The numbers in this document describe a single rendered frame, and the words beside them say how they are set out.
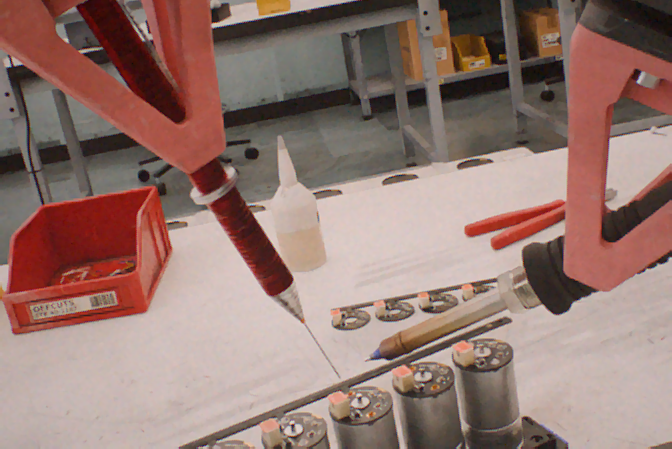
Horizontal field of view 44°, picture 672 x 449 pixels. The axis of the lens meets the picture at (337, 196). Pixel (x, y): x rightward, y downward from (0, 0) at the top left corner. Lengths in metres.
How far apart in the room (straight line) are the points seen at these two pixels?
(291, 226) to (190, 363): 0.14
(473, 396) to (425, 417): 0.02
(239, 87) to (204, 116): 4.49
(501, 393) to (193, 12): 0.20
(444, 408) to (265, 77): 4.43
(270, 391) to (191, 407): 0.04
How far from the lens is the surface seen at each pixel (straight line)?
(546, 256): 0.27
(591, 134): 0.23
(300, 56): 4.73
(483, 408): 0.35
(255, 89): 4.74
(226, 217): 0.27
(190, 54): 0.25
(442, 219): 0.67
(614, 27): 0.22
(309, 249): 0.61
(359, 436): 0.33
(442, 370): 0.34
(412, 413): 0.34
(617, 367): 0.46
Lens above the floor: 0.99
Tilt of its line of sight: 18 degrees down
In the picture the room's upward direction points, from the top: 10 degrees counter-clockwise
